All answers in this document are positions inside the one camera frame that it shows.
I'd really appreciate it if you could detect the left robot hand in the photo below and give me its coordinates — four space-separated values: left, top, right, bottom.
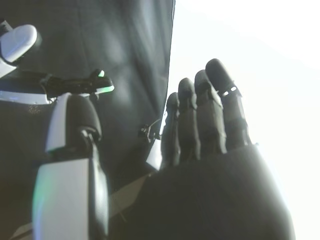
32 58 297 240

